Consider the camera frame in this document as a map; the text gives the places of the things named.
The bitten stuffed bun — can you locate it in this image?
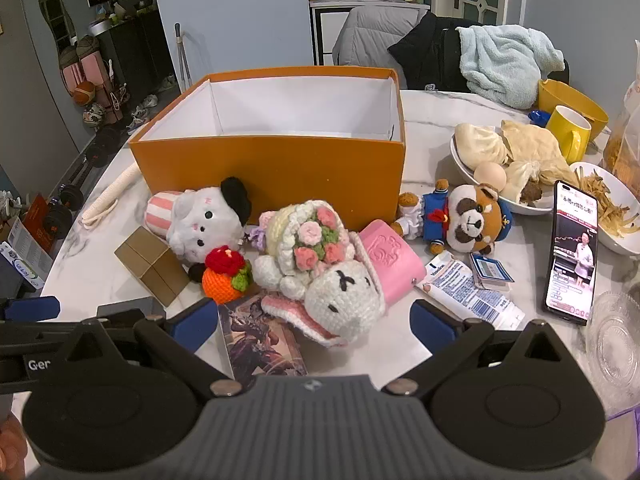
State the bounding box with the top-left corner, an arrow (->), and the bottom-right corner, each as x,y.
500,160 -> 545,205

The yellow mug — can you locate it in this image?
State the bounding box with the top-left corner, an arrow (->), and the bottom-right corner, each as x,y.
545,105 -> 592,165

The broom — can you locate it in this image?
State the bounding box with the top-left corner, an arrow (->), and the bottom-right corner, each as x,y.
174,22 -> 193,88

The clear snack bag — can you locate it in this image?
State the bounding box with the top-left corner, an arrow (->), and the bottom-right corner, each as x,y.
602,67 -> 640,201

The pink bag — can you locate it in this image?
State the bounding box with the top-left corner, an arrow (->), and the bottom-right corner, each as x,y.
62,57 -> 88,96

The white plush with black ear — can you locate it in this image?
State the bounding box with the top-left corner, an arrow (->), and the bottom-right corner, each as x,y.
144,176 -> 253,267

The steamed bun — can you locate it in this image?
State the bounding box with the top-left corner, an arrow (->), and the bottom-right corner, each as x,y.
454,122 -> 511,171

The boiled egg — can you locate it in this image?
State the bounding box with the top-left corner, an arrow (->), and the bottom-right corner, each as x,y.
472,161 -> 507,186

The yellow bowl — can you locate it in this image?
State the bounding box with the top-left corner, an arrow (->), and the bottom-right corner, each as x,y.
537,79 -> 610,136

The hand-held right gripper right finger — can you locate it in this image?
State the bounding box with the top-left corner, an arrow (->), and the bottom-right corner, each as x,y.
381,298 -> 577,400

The black smartphone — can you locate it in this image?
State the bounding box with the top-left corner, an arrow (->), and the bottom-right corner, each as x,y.
542,180 -> 599,328

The crochet bunny with flower bouquet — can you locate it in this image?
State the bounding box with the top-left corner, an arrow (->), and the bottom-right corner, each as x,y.
252,200 -> 387,348

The orange basketball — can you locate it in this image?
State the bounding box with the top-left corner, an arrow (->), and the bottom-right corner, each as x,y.
74,80 -> 97,107

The white bowl of buns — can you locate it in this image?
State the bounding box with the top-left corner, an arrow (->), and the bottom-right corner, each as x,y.
449,125 -> 558,217

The massage hammer with cream handle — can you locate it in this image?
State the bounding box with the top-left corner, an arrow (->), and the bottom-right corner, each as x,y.
81,164 -> 143,232

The black dumbbell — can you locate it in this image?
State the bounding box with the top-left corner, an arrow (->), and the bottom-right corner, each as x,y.
57,182 -> 86,208
82,127 -> 121,168
40,205 -> 76,241

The orange black carton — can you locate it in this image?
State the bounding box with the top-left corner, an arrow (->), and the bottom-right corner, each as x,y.
20,192 -> 56,261

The orange cardboard box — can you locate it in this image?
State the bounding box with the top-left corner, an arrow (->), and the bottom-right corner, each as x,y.
128,66 -> 407,233

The clear glass bowl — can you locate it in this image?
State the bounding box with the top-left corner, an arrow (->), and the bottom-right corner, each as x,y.
585,290 -> 640,406

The gold cube box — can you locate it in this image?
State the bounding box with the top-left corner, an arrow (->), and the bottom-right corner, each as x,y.
114,226 -> 192,308

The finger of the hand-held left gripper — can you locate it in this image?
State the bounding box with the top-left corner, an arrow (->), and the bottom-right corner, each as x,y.
0,296 -> 168,396
0,295 -> 81,343

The pink wallet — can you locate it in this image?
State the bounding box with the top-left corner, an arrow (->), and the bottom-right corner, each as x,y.
356,219 -> 427,307

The blue white hang tag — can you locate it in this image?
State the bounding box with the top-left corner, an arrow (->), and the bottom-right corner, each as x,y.
469,252 -> 515,292

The person's left hand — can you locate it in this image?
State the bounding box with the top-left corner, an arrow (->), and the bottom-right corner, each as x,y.
0,412 -> 27,480

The white cream tube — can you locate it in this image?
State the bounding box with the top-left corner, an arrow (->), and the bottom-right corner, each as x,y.
414,252 -> 526,332

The wavy framed mirror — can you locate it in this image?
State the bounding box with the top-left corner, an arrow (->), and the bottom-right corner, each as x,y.
37,0 -> 78,61

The white bowl of shreds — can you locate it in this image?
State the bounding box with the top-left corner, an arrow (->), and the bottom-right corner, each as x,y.
569,161 -> 640,256

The shredded potato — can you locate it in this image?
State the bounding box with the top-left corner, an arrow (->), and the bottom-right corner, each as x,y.
575,167 -> 636,238

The black cabinet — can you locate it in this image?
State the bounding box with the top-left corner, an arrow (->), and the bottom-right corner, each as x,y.
97,10 -> 176,91

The light blue fleece garment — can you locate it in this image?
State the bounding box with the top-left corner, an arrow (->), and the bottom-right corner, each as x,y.
456,24 -> 566,110

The blue white carton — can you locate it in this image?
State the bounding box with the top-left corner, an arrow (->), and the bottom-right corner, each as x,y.
0,241 -> 53,291

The grey puffer jacket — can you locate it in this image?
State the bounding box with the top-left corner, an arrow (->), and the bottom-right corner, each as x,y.
331,5 -> 431,67

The pale flatbread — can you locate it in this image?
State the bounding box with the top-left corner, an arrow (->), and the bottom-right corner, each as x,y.
500,119 -> 576,186

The black jacket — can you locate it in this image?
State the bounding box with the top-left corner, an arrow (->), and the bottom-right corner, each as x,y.
387,10 -> 481,93

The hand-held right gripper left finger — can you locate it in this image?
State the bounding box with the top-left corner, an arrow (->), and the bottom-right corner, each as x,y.
62,297 -> 247,400

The red panda sailor plush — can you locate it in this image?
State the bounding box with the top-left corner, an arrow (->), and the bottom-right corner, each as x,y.
391,179 -> 514,256

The crochet orange fruit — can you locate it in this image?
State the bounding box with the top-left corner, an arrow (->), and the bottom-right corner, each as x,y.
202,245 -> 252,305

